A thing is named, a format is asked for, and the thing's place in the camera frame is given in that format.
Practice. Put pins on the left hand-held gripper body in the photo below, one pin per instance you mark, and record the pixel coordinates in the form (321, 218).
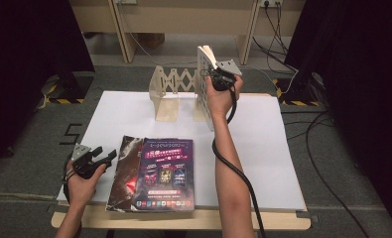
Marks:
(81, 155)

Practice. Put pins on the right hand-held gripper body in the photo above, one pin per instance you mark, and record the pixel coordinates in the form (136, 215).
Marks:
(225, 74)

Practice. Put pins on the thick white book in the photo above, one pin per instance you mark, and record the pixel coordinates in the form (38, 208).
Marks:
(203, 99)

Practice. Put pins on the black magazine with red print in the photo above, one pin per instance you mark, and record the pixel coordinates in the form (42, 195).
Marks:
(124, 185)

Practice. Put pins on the beige expandable bookend rack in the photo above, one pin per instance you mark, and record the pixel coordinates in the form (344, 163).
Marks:
(165, 109)

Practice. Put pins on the purple magazine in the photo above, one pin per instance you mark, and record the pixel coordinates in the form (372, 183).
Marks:
(165, 172)

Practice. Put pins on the person's right hand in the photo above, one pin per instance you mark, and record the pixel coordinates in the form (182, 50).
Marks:
(220, 102)

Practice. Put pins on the person's left hand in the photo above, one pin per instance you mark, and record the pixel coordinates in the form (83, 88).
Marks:
(81, 188)

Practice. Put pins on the beige wooden desk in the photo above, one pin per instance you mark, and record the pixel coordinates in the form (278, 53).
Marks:
(183, 16)

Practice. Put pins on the black stand base, striped tape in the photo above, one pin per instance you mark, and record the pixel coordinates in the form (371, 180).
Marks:
(72, 86)
(299, 89)

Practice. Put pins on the white table board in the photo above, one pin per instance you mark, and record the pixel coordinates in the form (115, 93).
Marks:
(266, 148)

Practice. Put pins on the black curtain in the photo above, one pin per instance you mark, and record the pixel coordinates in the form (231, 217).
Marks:
(365, 82)
(25, 66)

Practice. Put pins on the white wall socket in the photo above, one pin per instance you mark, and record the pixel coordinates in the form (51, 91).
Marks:
(271, 2)

